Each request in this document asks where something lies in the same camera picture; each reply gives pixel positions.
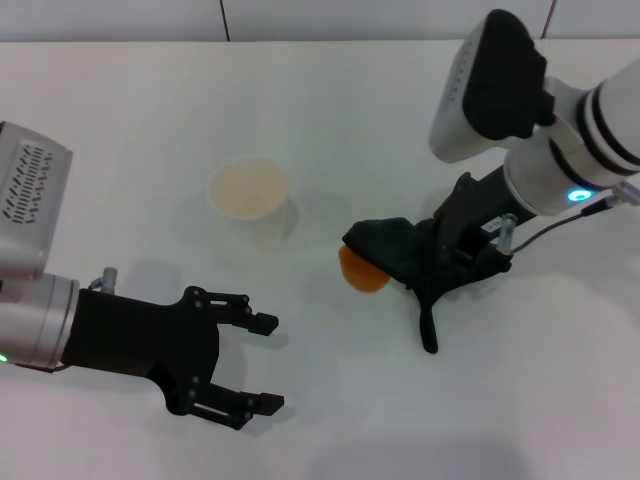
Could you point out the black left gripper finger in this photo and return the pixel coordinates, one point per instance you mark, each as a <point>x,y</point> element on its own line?
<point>235,407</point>
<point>260,323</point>

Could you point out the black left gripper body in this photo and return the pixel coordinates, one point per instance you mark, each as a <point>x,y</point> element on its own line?
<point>140,340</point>

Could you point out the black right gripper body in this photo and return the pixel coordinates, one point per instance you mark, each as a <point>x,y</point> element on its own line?
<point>475,210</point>

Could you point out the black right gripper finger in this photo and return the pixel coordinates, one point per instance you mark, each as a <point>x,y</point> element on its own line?
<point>441,245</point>
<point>482,267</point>

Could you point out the dark blue rag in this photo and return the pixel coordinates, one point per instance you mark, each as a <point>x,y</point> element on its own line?
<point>395,250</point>

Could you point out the white paper cup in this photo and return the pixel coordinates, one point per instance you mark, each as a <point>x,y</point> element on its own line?
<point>250,190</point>

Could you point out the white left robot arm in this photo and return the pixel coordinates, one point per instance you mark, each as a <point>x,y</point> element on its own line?
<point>35,320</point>

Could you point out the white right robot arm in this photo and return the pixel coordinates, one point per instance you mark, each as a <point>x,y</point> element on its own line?
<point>590,125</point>

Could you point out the right gripper silver connector plug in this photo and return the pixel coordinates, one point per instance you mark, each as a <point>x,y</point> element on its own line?
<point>507,232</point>

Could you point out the gripper silver connector plug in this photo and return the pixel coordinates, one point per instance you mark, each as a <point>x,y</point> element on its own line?
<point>507,232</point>
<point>110,280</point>

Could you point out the left gripper silver connector plug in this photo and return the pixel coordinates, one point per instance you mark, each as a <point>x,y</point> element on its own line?
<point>110,280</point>

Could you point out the orange round fruit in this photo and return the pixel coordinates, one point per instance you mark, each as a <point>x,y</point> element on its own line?
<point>362,277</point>

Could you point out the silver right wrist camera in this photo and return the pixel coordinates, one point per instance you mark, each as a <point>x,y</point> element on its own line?
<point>490,90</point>

